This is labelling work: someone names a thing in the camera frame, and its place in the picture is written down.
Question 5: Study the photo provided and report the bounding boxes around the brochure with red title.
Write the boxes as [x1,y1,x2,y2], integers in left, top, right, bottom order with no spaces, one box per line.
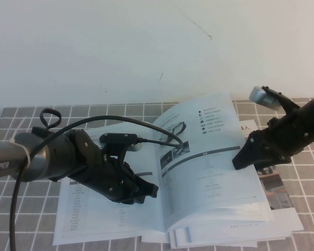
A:
[238,119,295,211]

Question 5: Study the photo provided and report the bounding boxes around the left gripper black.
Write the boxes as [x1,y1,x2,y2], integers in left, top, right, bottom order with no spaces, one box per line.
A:
[67,129,160,206]

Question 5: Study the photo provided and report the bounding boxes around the grey checked tablecloth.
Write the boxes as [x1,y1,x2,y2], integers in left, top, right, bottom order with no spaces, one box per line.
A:
[0,98,314,251]

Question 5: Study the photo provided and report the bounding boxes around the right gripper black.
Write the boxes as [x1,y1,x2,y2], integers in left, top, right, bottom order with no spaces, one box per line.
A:
[232,109,314,170]

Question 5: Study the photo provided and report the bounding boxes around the thick black camera cable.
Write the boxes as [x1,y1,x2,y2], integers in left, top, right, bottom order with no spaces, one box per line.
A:
[9,108,184,251]

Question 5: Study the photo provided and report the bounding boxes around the black left camera bracket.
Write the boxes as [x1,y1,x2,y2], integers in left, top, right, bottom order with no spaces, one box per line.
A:
[99,132,139,164]

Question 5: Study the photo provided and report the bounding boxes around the white zip tie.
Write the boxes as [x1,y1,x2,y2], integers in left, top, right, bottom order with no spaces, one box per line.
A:
[9,119,32,169]

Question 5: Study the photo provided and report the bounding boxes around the white product catalogue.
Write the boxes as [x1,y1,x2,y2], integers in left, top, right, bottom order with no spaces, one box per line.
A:
[52,92,275,246]

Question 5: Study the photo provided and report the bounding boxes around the black right camera bracket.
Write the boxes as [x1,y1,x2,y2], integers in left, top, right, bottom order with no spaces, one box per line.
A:
[260,85,301,118]

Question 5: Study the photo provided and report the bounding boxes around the black camera bracket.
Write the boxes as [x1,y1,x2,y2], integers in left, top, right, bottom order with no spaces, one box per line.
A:
[99,132,139,164]
[260,85,301,118]

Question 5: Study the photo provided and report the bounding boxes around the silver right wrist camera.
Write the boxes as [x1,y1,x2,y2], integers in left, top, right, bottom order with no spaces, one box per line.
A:
[249,86,281,110]

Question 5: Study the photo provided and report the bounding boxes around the white booklet with footer text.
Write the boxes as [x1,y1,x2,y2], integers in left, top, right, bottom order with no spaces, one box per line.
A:
[186,208,304,243]

